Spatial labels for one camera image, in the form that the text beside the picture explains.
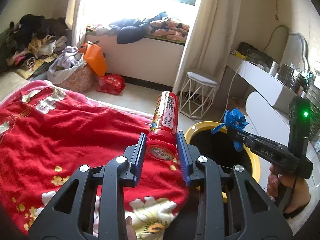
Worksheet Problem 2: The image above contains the white rounded drawer cabinet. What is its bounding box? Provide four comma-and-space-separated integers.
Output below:
245, 91, 316, 188

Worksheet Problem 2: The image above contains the cream curtain right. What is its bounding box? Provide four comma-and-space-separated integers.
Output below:
172, 0, 241, 93

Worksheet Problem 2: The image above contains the yellow rimmed black trash bin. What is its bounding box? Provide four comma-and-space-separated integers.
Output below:
176, 121, 263, 209

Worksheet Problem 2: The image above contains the white dresser desk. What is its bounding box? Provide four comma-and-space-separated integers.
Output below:
227, 54, 297, 114

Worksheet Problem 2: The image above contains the lavender white clothes heap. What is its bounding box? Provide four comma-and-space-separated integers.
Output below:
47, 46, 87, 85

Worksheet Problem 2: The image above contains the person's left hand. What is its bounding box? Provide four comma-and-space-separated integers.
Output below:
125, 216, 137, 240

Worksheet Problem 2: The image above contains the white charging cable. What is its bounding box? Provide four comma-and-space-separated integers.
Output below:
218, 64, 243, 123

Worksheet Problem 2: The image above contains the sheer curtain left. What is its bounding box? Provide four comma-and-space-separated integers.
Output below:
65, 0, 87, 47

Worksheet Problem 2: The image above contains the dark navy jacket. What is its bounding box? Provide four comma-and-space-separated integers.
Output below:
109, 19, 149, 44

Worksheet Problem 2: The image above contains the person's right hand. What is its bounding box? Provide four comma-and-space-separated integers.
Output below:
266, 165, 311, 218

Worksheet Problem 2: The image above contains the black bag on desk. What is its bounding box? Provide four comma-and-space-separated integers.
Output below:
236, 42, 274, 67

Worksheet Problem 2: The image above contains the orange patterned quilt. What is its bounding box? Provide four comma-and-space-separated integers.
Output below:
146, 17, 190, 44

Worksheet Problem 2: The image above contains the blue plastic glove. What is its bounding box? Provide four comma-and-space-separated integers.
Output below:
211, 108, 250, 152

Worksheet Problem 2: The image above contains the red plastic bag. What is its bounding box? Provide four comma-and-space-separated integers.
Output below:
97, 74, 125, 95

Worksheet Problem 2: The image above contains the red floral blanket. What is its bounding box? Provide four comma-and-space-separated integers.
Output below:
1, 81, 189, 239

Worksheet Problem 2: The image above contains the floral fabric basket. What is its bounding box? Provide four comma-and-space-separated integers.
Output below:
57, 64, 95, 93

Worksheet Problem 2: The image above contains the orange paper bag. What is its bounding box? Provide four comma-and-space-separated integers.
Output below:
79, 42, 107, 77

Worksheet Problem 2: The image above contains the red cylindrical snack can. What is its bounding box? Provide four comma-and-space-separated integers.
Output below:
146, 91, 179, 161

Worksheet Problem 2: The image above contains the pile of clothes on bed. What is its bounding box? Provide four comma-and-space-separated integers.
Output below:
1, 14, 72, 80

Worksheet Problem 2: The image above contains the ornate vanity mirror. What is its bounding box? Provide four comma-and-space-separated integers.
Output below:
280, 31, 310, 73

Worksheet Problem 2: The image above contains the white wire frame stool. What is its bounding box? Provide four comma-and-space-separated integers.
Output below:
179, 70, 220, 119

